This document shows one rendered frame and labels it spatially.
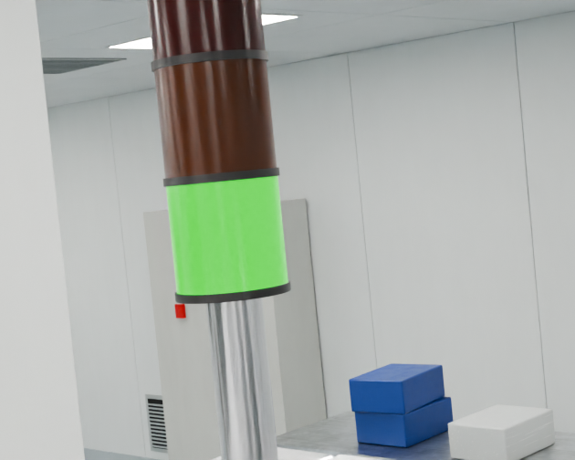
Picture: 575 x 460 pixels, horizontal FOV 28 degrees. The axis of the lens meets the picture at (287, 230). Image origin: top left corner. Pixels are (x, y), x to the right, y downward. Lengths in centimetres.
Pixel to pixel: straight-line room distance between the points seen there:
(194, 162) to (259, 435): 12
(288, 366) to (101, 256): 240
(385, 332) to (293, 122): 153
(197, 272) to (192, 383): 757
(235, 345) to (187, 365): 755
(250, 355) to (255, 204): 7
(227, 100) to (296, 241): 703
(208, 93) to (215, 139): 2
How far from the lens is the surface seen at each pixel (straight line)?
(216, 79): 48
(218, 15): 48
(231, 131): 48
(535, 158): 657
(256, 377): 50
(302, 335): 755
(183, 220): 48
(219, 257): 48
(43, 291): 215
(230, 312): 49
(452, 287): 696
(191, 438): 817
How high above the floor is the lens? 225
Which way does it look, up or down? 3 degrees down
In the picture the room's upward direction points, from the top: 6 degrees counter-clockwise
